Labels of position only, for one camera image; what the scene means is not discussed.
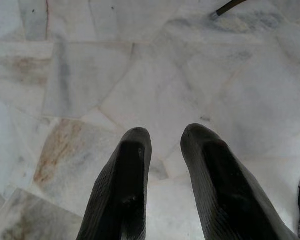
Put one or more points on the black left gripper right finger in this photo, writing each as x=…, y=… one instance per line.
x=215, y=190

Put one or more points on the black metal folding table legs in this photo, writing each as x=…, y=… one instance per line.
x=227, y=7

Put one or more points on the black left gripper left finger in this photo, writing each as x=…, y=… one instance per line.
x=110, y=195

